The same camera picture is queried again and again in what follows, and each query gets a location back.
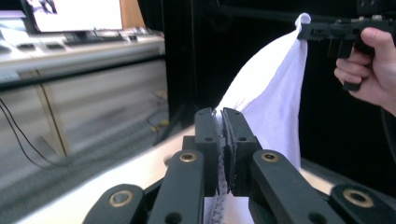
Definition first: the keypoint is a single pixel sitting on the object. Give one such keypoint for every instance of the dark keyboard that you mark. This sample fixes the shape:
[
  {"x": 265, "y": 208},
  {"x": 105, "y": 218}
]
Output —
[{"x": 93, "y": 36}]

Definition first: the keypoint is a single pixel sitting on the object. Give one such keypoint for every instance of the grey counter ledge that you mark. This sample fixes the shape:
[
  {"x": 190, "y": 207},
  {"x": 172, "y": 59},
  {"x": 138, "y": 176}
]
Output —
[{"x": 77, "y": 56}]

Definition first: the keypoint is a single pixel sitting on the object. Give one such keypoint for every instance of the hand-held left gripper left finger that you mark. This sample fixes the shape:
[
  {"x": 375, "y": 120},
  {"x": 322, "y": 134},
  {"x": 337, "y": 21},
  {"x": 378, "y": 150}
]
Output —
[{"x": 207, "y": 140}]

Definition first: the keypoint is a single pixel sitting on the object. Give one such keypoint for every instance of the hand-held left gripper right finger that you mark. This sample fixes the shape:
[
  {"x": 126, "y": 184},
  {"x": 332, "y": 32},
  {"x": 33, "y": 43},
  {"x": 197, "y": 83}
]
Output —
[{"x": 241, "y": 146}]

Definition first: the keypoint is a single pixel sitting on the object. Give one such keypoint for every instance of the computer monitor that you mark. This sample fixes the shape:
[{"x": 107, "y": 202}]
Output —
[{"x": 77, "y": 14}]

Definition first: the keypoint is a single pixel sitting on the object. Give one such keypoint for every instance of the white towel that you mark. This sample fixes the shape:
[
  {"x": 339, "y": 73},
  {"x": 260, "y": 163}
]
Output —
[{"x": 274, "y": 93}]

